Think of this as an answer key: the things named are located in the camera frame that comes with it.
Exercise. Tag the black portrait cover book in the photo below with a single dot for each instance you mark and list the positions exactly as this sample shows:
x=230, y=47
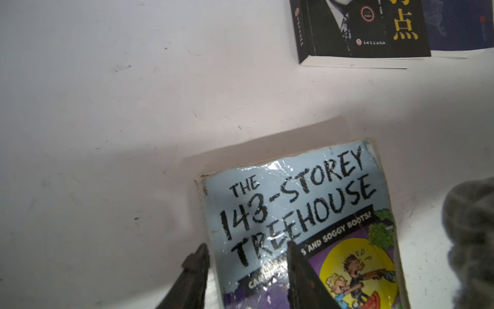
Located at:
x=359, y=33

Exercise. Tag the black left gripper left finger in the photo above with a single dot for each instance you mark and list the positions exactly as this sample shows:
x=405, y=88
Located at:
x=189, y=289

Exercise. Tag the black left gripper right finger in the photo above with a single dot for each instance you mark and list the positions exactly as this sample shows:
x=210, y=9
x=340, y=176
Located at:
x=305, y=288

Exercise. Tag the grey striped cloth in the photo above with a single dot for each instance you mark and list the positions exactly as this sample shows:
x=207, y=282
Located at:
x=467, y=217

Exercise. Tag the blue book top right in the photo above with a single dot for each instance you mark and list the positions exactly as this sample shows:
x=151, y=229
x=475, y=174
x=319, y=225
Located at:
x=459, y=29

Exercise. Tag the Treehouse colourful paperback book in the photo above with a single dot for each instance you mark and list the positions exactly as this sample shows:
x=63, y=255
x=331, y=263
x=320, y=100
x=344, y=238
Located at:
x=332, y=202

